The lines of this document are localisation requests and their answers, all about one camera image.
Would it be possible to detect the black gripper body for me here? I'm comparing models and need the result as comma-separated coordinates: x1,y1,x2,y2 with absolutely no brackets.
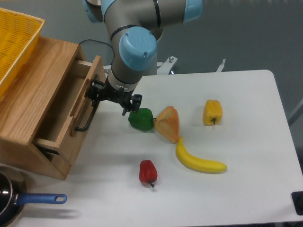
101,81,132,106

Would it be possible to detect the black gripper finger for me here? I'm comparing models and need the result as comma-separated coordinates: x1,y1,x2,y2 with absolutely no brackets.
85,80,104,106
122,94,143,116

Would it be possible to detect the wooden top drawer black handle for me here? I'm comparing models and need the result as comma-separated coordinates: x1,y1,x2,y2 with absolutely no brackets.
34,54,107,167

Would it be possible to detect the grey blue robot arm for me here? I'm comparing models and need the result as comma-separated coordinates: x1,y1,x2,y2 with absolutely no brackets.
83,0,203,114

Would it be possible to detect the wooden drawer cabinet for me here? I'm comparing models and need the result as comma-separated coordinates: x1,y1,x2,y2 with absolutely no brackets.
0,35,86,182

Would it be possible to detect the green bell pepper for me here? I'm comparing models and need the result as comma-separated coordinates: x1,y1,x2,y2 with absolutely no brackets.
128,108,155,131

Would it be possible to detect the orange bread wedge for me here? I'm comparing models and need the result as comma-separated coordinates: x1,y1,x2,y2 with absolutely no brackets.
154,106,179,144

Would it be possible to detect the red bell pepper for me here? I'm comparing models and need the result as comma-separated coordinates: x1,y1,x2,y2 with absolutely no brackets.
139,159,158,188

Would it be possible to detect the yellow bell pepper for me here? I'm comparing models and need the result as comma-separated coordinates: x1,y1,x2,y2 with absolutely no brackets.
203,99,223,126

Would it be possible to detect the yellow banana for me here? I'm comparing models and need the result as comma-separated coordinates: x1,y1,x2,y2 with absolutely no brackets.
176,137,227,174

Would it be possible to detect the yellow plastic basket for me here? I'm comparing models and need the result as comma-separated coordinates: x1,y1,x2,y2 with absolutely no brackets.
0,8,45,97

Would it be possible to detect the black corner object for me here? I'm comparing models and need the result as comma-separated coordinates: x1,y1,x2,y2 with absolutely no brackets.
291,191,303,216

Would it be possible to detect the black cable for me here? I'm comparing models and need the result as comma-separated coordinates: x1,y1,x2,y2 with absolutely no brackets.
79,39,116,66

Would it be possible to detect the blue handled frying pan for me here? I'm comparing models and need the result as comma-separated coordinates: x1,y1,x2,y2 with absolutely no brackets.
0,166,67,227

